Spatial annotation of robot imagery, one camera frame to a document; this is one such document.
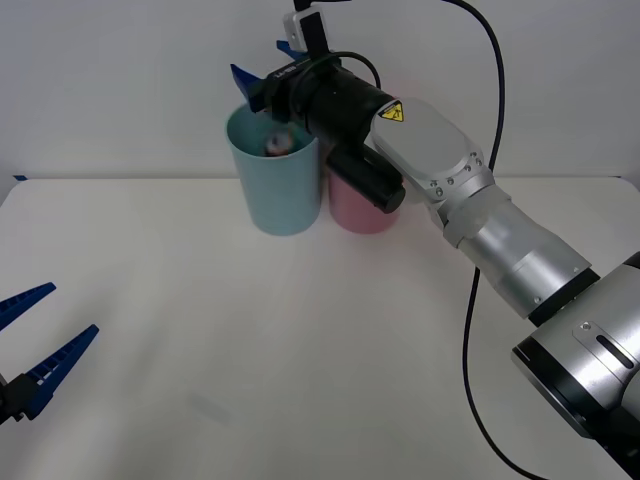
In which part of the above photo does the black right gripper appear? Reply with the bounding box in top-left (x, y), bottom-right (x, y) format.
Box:
top-left (229, 39), bottom-right (324, 126)

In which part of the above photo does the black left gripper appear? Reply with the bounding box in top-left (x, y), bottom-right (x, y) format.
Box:
top-left (0, 282), bottom-right (100, 426)

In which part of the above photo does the red drink can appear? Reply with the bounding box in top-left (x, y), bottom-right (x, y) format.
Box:
top-left (263, 130), bottom-right (296, 157)

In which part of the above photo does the pale blue plastic bin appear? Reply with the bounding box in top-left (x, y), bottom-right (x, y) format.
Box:
top-left (224, 102), bottom-right (321, 238)

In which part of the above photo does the pink plastic bin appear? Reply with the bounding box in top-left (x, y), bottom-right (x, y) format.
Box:
top-left (327, 168), bottom-right (403, 235)

